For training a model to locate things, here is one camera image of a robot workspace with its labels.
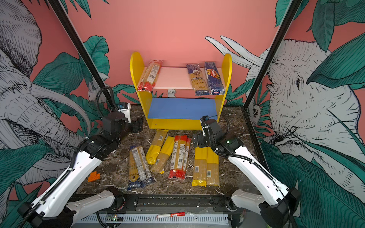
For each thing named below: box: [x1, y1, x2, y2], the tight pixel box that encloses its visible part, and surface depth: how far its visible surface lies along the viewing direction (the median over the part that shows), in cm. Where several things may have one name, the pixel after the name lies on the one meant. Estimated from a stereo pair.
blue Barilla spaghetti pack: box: [204, 61, 226, 96], surface depth 74 cm
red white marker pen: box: [156, 211, 186, 219], surface depth 72 cm
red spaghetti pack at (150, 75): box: [137, 59, 163, 92], surface depth 76 cm
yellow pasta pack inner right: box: [192, 144, 208, 188], surface depth 86 cm
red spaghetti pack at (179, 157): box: [168, 134, 192, 180], surface depth 88 cm
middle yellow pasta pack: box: [150, 136, 175, 174], surface depth 91 cm
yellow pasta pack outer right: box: [206, 146, 221, 187], surface depth 85 cm
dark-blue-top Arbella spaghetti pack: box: [186, 63, 211, 96], surface depth 75 cm
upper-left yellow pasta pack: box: [145, 129, 169, 165], surface depth 95 cm
